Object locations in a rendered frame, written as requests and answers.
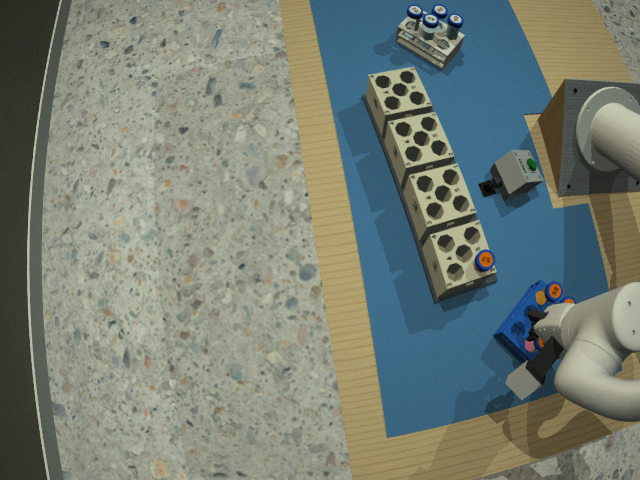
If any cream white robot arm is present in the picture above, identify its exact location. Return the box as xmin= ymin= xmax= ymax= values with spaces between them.
xmin=505 ymin=87 xmax=640 ymax=422

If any small grey sloped desk with green button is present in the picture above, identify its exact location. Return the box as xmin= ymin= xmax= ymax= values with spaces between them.
xmin=478 ymin=150 xmax=544 ymax=201

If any blue bench mat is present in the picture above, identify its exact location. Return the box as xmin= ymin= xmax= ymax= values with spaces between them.
xmin=310 ymin=0 xmax=609 ymax=438

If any sample tube with blue cap and orange dot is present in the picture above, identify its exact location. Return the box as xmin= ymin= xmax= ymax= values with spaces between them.
xmin=473 ymin=249 xmax=495 ymax=273

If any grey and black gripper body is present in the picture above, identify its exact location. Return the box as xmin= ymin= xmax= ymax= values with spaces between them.
xmin=534 ymin=303 xmax=575 ymax=360

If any beige tube rack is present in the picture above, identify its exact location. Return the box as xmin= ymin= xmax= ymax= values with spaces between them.
xmin=395 ymin=18 xmax=465 ymax=70

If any blue tube rack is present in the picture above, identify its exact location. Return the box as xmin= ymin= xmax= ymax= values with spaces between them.
xmin=493 ymin=280 xmax=561 ymax=363

